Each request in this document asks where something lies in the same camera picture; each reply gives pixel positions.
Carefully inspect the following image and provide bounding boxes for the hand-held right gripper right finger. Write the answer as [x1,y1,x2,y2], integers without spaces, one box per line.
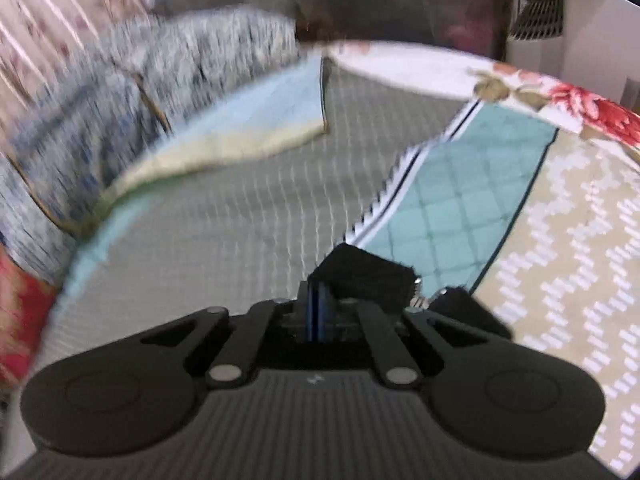
[320,284,503,388]

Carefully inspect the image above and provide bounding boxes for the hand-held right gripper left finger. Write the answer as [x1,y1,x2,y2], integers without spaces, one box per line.
[140,280,321,391]

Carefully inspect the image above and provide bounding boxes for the black pants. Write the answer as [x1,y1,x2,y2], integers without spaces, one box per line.
[307,242,513,342]

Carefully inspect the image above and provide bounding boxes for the patterned bed sheet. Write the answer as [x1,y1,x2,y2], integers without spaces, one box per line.
[0,55,640,478]

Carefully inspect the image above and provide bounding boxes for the floral white bed sheet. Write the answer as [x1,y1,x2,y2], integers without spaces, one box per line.
[327,41,640,163]

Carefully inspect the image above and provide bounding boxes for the red and blue patterned quilt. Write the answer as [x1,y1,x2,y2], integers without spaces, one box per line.
[0,9,302,386]

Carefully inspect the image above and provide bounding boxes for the large clear bin teal lid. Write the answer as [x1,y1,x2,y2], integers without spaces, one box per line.
[240,0,513,58]

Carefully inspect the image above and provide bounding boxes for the woven basket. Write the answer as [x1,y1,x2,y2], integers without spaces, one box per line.
[509,0,566,42]

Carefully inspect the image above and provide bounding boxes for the white cabinet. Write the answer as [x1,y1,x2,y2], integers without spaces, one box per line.
[505,0,640,113]

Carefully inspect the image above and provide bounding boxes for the leaf print curtain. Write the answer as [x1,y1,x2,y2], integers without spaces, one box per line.
[0,0,168,128]

